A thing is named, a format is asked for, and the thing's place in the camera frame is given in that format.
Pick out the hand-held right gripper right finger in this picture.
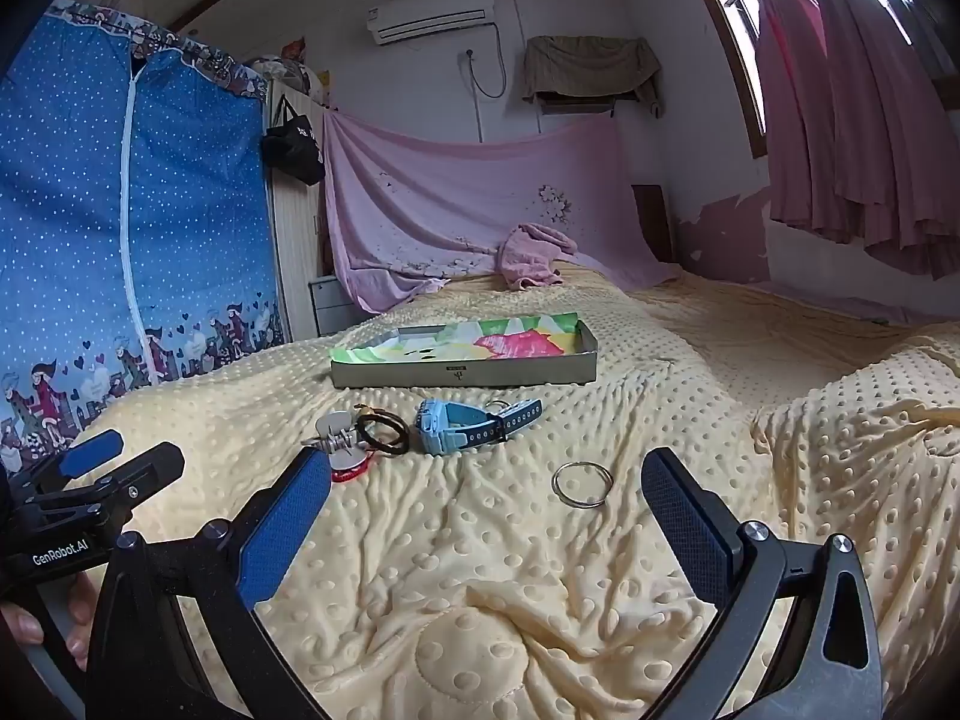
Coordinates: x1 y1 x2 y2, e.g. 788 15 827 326
641 448 884 720

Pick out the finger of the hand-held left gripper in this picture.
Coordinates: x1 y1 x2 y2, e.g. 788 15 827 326
15 430 125 488
45 442 185 530

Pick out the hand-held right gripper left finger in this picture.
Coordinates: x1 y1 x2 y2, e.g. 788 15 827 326
86 448 335 720

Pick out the silver metal ring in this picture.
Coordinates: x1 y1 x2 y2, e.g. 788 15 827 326
556 465 614 508
553 461 612 503

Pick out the dark hair tie with bead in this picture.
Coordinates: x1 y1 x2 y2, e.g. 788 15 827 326
352 411 412 457

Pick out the blue wrist watch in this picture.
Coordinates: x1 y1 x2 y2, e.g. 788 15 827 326
416 397 542 457

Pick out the grey metal tray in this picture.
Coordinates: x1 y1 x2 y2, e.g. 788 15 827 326
330 313 599 391

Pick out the person's left hand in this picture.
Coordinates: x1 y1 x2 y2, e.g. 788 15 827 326
0 574 98 672

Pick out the yellow dotted blanket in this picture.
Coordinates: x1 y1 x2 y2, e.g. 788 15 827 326
45 259 960 720

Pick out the grey drawer cabinet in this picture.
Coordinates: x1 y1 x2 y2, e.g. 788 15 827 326
309 275 368 338

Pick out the cartoon printed cloth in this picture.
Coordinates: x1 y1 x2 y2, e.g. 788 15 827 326
334 315 582 362

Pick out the blue printed wardrobe cover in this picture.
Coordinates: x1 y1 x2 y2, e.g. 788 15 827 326
0 0 290 473

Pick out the wooden wardrobe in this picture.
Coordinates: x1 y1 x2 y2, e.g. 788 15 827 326
266 79 331 338

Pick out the brown board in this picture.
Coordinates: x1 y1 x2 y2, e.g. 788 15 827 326
632 184 676 262

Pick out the pink towel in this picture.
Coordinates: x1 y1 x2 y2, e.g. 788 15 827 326
497 223 578 292

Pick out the black bag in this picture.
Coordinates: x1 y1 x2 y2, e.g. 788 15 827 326
260 101 327 187

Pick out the pink bed sheet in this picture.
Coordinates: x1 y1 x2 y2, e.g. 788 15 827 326
322 109 680 316

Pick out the pink curtain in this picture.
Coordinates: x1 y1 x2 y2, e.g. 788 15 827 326
690 0 960 282

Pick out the brown cloth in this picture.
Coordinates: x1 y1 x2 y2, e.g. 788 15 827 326
523 35 665 117

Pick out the white air conditioner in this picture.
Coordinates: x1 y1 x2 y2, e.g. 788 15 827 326
366 0 497 44

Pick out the wooden window frame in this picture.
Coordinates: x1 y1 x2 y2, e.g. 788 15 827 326
671 0 766 160

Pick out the black power cable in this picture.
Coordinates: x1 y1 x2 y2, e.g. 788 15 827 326
465 22 512 100

